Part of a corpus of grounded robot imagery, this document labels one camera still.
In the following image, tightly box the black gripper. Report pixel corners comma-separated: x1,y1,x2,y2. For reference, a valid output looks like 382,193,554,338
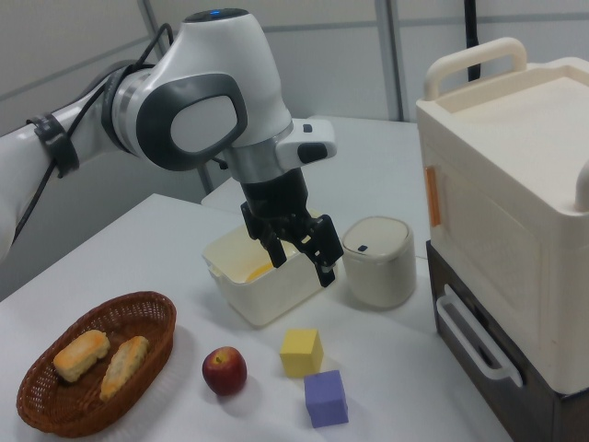
238,168,345,288

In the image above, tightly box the blocky golden bread roll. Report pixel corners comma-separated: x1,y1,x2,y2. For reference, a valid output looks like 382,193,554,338
52,329,111,384

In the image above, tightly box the long golden bread stick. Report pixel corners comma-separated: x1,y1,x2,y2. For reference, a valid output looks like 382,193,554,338
98,334,152,402

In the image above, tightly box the yellow banana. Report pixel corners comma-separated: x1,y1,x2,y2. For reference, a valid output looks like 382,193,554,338
244,262,276,284

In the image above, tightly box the open white plastic box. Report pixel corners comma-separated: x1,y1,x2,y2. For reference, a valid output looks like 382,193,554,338
202,207,340,330

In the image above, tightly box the white lidded bin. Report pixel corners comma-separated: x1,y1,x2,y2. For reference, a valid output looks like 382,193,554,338
341,215,418,310

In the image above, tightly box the yellow foam cube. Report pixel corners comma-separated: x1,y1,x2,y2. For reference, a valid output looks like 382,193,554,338
279,327,325,380

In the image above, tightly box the red apple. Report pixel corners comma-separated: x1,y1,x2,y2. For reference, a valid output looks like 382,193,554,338
202,345,248,397

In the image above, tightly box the purple foam cube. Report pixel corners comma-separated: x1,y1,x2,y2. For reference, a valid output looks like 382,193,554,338
303,368,349,429

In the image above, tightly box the cream plastic cabinet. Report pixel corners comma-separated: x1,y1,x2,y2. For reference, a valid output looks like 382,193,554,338
415,37,589,396

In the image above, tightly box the black background pole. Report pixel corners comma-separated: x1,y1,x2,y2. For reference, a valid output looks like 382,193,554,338
461,0,483,83

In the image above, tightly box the brown wicker basket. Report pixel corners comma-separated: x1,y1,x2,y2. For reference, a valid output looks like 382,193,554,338
16,290,179,438

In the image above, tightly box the dark brown drawer box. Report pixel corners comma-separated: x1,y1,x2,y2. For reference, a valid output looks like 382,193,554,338
424,240,589,442

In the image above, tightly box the orange cabinet door handle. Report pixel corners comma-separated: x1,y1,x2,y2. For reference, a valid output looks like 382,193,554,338
424,166,443,227

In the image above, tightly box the white drawer handle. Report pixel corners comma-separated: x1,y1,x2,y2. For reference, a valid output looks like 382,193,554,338
433,296,525,388

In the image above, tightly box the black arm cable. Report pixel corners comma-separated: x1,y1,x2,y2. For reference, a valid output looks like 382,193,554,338
11,23,176,246

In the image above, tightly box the black cable strap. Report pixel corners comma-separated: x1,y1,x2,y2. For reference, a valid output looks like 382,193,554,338
26,111,80,179

